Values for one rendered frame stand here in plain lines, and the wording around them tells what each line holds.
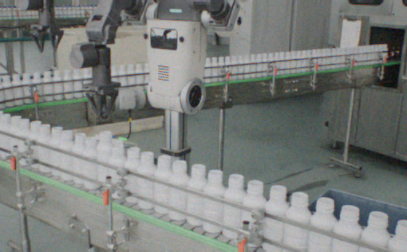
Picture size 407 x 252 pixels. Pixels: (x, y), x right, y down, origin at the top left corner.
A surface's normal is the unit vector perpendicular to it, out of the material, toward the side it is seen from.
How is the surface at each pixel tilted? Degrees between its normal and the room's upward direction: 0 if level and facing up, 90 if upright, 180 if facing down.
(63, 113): 90
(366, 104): 90
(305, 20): 90
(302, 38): 90
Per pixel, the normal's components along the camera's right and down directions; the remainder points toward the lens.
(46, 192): -0.61, 0.23
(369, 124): -0.83, 0.15
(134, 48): 0.56, 0.25
